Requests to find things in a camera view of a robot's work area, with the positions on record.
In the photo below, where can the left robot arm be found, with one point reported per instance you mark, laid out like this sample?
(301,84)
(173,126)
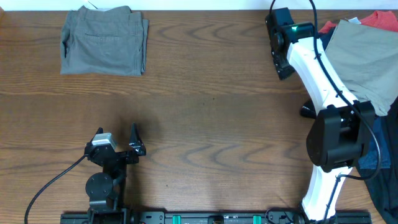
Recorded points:
(106,188)

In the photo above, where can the red garment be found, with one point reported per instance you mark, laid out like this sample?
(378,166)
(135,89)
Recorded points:
(385,20)

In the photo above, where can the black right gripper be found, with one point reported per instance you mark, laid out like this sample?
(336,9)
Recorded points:
(284,71)

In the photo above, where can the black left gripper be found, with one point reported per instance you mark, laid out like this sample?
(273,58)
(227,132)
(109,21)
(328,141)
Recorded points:
(136,147)

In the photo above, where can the khaki beige shorts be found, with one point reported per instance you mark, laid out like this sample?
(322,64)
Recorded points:
(365,59)

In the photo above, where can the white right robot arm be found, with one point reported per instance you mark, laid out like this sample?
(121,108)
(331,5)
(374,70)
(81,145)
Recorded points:
(342,130)

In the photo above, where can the folded grey trousers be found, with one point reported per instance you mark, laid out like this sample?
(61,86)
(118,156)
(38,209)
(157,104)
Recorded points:
(110,42)

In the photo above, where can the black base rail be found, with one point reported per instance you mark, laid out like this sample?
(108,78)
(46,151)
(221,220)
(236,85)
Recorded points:
(214,217)

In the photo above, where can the navy blue garment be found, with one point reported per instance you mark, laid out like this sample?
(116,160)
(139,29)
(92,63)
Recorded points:
(382,188)

